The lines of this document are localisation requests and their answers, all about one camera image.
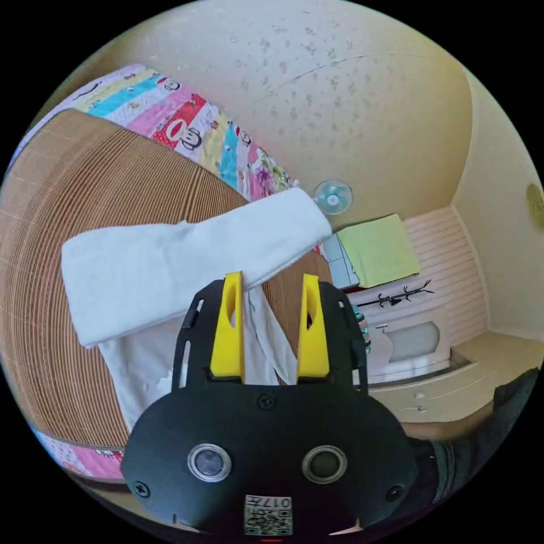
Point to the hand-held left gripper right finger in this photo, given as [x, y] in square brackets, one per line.
[313, 348]

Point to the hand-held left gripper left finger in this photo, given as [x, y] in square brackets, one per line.
[226, 340]

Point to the white long sleeve shirt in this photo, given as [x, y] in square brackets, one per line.
[170, 263]

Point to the black coat rack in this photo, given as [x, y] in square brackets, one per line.
[397, 297]

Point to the white door with glass pane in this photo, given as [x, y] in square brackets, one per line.
[412, 340]

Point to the grey cupboard with green cloth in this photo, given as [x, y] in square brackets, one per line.
[378, 250]

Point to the cream cupboard with drawers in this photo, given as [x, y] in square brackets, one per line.
[442, 391]

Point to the person's body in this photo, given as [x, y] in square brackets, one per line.
[471, 467]

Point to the bed with woven mat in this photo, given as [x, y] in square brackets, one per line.
[85, 191]

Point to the light blue wall fan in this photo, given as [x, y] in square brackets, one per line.
[332, 199]

